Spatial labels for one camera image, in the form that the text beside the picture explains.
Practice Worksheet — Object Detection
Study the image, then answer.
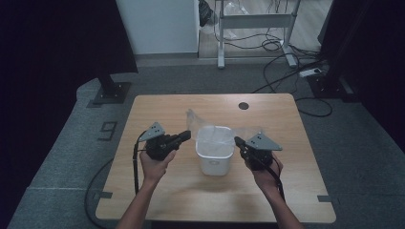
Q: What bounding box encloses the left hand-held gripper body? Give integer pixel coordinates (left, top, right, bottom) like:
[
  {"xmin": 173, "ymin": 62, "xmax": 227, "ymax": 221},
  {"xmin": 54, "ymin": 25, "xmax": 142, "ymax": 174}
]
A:
[{"xmin": 138, "ymin": 121, "xmax": 182, "ymax": 161}]

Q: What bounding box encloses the hand-held gripper cable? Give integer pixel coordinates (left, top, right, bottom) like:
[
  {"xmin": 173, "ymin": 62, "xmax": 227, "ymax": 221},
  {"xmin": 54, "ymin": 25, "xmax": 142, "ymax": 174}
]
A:
[
  {"xmin": 132, "ymin": 130, "xmax": 148, "ymax": 196},
  {"xmin": 253, "ymin": 152, "xmax": 287, "ymax": 203}
]

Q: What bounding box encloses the black looped floor cable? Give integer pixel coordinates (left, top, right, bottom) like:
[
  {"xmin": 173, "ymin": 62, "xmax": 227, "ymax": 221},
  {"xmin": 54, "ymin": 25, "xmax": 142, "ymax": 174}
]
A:
[{"xmin": 294, "ymin": 96, "xmax": 333, "ymax": 118}]

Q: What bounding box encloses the white cabinet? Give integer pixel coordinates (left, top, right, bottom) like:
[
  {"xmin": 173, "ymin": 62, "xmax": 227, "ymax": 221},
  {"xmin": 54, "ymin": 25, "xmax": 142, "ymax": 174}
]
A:
[{"xmin": 115, "ymin": 0, "xmax": 201, "ymax": 55}]

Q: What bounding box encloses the person's left hand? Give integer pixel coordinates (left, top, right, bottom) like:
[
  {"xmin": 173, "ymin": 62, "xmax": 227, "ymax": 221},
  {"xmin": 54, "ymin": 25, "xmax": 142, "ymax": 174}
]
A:
[{"xmin": 139, "ymin": 148, "xmax": 177, "ymax": 186}]

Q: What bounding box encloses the grey metal desk frame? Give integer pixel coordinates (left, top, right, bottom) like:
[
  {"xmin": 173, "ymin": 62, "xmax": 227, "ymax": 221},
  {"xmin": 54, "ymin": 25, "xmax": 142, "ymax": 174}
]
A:
[{"xmin": 213, "ymin": 0, "xmax": 302, "ymax": 70}]

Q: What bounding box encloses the clear plastic bag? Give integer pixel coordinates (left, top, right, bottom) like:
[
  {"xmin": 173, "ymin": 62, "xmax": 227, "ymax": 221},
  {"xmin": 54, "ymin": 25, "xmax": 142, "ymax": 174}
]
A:
[{"xmin": 185, "ymin": 108, "xmax": 264, "ymax": 160}]

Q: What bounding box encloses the black curved floor cable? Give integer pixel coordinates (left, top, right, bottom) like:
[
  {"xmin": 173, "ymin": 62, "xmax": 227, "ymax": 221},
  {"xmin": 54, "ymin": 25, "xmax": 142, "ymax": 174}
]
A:
[{"xmin": 83, "ymin": 157, "xmax": 115, "ymax": 229}]

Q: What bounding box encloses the black stand with square base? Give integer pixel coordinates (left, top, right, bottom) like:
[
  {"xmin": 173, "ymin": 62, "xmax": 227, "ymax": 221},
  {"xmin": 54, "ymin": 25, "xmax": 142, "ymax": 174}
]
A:
[{"xmin": 91, "ymin": 71, "xmax": 133, "ymax": 106}]

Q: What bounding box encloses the left hand-held gripper cable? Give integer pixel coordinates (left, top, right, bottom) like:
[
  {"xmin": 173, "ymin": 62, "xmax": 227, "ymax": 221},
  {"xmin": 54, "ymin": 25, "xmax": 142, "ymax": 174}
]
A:
[{"xmin": 132, "ymin": 130, "xmax": 148, "ymax": 196}]

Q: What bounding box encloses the dark curtain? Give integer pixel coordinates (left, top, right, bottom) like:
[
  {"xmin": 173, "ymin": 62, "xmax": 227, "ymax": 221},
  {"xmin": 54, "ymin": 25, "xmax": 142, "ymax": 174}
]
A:
[
  {"xmin": 317, "ymin": 0, "xmax": 405, "ymax": 152},
  {"xmin": 0, "ymin": 0, "xmax": 139, "ymax": 220}
]

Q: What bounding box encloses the right hand-held gripper cable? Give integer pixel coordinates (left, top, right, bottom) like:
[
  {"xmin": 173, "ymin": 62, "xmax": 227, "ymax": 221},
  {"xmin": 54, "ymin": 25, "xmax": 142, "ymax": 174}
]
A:
[{"xmin": 253, "ymin": 152, "xmax": 287, "ymax": 203}]

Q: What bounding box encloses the white power strip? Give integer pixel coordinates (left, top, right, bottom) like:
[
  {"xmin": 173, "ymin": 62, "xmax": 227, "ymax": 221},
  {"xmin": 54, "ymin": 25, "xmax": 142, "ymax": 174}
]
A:
[{"xmin": 298, "ymin": 67, "xmax": 323, "ymax": 78}]

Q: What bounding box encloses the black bag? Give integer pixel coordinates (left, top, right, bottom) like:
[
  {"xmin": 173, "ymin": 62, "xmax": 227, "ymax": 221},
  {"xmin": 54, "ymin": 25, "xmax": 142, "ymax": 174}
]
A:
[{"xmin": 198, "ymin": 0, "xmax": 215, "ymax": 28}]

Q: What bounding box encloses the white plastic trash bin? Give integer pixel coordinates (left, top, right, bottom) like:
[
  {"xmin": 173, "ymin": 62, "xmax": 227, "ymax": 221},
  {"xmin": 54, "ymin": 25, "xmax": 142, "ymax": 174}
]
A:
[{"xmin": 195, "ymin": 125, "xmax": 236, "ymax": 177}]

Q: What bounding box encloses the black stand with wide base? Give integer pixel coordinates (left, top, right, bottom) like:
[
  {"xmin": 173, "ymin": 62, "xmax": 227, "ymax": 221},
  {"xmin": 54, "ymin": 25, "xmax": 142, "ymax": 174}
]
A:
[{"xmin": 307, "ymin": 0, "xmax": 359, "ymax": 100}]

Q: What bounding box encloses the person's right hand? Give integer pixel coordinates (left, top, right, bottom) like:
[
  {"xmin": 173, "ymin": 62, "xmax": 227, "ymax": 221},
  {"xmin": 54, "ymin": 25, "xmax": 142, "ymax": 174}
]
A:
[{"xmin": 244, "ymin": 152, "xmax": 284, "ymax": 193}]

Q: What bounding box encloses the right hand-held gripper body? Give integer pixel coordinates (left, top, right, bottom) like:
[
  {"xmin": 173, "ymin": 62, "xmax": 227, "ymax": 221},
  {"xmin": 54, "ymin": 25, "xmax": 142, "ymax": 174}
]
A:
[{"xmin": 240, "ymin": 132, "xmax": 284, "ymax": 172}]

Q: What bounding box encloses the tangle of black floor cables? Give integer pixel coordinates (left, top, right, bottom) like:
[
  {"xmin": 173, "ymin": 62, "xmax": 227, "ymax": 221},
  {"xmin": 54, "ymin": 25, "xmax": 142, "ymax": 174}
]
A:
[{"xmin": 212, "ymin": 0, "xmax": 329, "ymax": 94}]

